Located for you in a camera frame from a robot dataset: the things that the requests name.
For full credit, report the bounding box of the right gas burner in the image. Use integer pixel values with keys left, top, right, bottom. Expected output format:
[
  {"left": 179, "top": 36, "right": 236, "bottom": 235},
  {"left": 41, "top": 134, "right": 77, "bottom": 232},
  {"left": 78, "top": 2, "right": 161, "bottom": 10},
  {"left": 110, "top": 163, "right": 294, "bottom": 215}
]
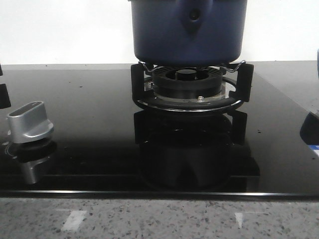
[{"left": 153, "top": 67, "right": 223, "bottom": 99}]

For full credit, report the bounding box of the dark blue cooking pot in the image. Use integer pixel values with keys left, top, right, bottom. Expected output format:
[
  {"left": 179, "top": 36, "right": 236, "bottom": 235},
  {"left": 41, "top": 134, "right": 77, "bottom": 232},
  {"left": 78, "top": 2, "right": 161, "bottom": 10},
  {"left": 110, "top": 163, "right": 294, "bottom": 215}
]
[{"left": 130, "top": 0, "right": 247, "bottom": 67}]

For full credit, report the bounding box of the right black pot support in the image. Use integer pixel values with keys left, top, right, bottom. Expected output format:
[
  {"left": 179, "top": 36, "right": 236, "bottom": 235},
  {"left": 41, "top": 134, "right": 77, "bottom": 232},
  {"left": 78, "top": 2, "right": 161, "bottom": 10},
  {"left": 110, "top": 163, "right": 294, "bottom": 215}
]
[{"left": 131, "top": 61, "right": 254, "bottom": 113}]

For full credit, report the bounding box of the silver right stove knob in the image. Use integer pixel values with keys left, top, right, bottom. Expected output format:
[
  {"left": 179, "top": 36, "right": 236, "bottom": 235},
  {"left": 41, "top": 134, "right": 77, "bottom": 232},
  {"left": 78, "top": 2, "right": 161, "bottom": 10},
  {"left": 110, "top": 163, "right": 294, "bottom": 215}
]
[{"left": 7, "top": 101, "right": 54, "bottom": 144}]

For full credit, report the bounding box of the black glass gas cooktop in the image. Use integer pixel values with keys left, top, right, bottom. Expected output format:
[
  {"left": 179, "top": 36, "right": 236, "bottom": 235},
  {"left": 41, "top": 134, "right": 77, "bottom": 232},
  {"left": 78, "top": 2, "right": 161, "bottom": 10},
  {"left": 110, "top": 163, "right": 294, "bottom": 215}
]
[{"left": 0, "top": 66, "right": 319, "bottom": 200}]

